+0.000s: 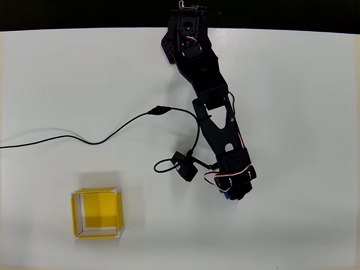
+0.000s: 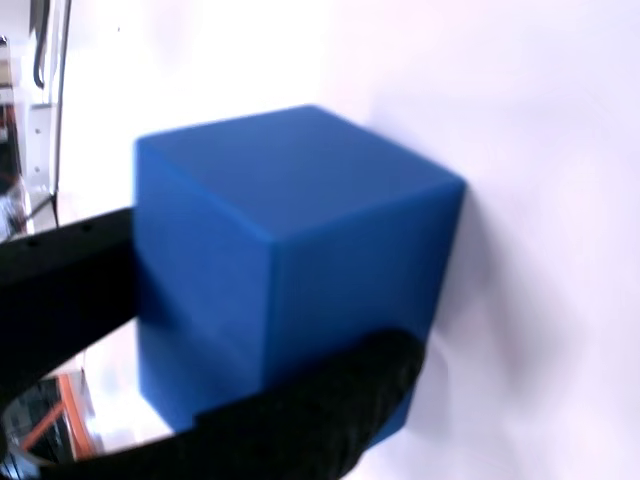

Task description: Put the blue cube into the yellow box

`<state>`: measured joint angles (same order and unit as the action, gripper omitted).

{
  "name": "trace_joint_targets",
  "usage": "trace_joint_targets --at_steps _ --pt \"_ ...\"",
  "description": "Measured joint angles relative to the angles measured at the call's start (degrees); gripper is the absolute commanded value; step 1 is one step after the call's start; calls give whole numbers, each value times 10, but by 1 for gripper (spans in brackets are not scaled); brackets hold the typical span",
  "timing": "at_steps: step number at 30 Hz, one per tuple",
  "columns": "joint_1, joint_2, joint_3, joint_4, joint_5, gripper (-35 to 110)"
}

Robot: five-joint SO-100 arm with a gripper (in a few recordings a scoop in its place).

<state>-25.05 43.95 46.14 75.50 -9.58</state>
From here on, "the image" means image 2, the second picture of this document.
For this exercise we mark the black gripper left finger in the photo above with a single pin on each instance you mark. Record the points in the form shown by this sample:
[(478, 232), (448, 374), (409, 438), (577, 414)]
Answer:
[(65, 290)]

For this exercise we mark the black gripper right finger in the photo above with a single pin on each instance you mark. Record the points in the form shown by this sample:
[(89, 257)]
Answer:
[(320, 410)]

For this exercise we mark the blue cube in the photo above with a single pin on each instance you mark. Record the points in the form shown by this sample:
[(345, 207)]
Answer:
[(300, 225)]

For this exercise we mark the orange frame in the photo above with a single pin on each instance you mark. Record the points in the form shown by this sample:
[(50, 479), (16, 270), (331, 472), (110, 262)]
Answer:
[(67, 400)]

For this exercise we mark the white metal post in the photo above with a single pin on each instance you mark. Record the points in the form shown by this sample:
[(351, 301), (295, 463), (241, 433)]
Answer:
[(45, 100)]

